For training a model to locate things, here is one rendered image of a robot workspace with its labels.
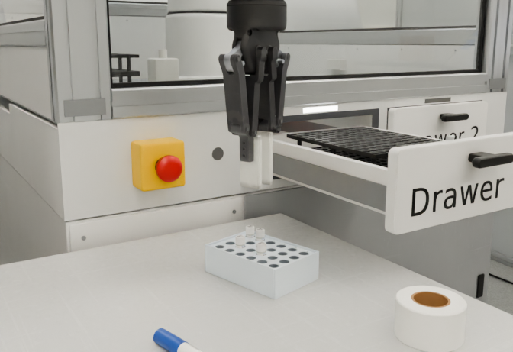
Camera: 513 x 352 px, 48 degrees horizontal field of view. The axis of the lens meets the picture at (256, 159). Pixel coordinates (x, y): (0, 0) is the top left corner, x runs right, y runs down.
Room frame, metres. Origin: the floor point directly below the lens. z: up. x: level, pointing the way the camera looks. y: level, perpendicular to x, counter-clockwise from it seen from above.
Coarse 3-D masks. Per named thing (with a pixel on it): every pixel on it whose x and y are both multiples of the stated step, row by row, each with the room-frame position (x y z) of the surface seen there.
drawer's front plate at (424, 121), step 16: (400, 112) 1.13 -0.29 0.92; (416, 112) 1.16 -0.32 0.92; (432, 112) 1.18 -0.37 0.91; (448, 112) 1.21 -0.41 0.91; (464, 112) 1.24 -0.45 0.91; (480, 112) 1.26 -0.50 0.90; (400, 128) 1.14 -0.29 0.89; (416, 128) 1.16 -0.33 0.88; (432, 128) 1.18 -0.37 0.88; (448, 128) 1.21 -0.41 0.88; (464, 128) 1.24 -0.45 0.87; (480, 128) 1.27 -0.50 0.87
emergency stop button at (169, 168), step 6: (168, 156) 0.82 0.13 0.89; (174, 156) 0.83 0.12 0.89; (162, 162) 0.81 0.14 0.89; (168, 162) 0.81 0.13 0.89; (174, 162) 0.82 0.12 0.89; (180, 162) 0.83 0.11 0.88; (156, 168) 0.81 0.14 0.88; (162, 168) 0.81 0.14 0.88; (168, 168) 0.81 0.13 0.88; (174, 168) 0.82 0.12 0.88; (180, 168) 0.82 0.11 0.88; (156, 174) 0.81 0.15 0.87; (162, 174) 0.81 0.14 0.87; (168, 174) 0.81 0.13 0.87; (174, 174) 0.82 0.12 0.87; (180, 174) 0.83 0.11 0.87; (168, 180) 0.81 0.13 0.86; (174, 180) 0.82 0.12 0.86
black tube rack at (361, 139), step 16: (352, 128) 1.06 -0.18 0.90; (368, 128) 1.06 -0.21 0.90; (320, 144) 0.91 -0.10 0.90; (336, 144) 0.89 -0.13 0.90; (352, 144) 0.88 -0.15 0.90; (368, 144) 0.89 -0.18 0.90; (384, 144) 0.88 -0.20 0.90; (400, 144) 0.88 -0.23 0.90; (368, 160) 0.91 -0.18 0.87; (384, 160) 0.90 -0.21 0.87
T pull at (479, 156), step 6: (474, 156) 0.75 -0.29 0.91; (480, 156) 0.74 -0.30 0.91; (486, 156) 0.73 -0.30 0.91; (492, 156) 0.73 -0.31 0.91; (498, 156) 0.74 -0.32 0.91; (504, 156) 0.74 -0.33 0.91; (510, 156) 0.75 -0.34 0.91; (474, 162) 0.72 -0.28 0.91; (480, 162) 0.71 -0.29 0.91; (486, 162) 0.72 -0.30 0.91; (492, 162) 0.73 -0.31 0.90; (498, 162) 0.73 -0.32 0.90; (504, 162) 0.74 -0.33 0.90; (510, 162) 0.75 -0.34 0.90; (480, 168) 0.72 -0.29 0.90
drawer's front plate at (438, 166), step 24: (432, 144) 0.73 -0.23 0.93; (456, 144) 0.74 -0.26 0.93; (480, 144) 0.77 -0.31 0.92; (504, 144) 0.80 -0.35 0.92; (408, 168) 0.70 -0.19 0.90; (432, 168) 0.72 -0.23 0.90; (456, 168) 0.74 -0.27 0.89; (504, 168) 0.80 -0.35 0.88; (408, 192) 0.70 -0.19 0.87; (432, 192) 0.72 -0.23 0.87; (504, 192) 0.80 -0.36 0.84; (408, 216) 0.70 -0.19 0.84; (432, 216) 0.72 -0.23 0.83; (456, 216) 0.75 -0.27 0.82
